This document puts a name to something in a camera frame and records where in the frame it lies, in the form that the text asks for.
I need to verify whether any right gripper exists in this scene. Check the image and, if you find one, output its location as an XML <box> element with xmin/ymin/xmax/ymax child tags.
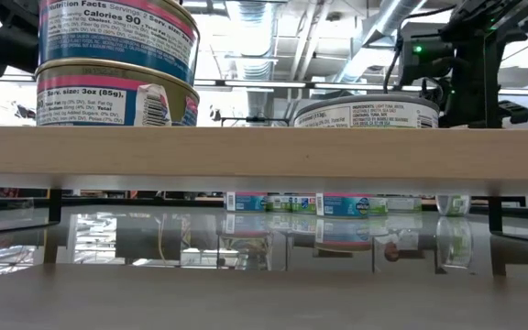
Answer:
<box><xmin>440</xmin><ymin>38</ymin><xmax>528</xmax><ymax>129</ymax></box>

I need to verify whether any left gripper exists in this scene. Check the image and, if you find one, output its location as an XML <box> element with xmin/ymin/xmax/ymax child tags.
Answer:
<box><xmin>0</xmin><ymin>0</ymin><xmax>40</xmax><ymax>78</ymax></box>

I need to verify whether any smooth silver ventilation duct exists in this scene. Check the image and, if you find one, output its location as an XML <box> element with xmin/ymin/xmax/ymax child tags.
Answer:
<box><xmin>335</xmin><ymin>0</ymin><xmax>430</xmax><ymax>86</ymax></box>

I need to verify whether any corrugated silver ventilation duct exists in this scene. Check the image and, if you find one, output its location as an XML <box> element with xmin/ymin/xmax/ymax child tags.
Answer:
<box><xmin>236</xmin><ymin>0</ymin><xmax>278</xmax><ymax>121</ymax></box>

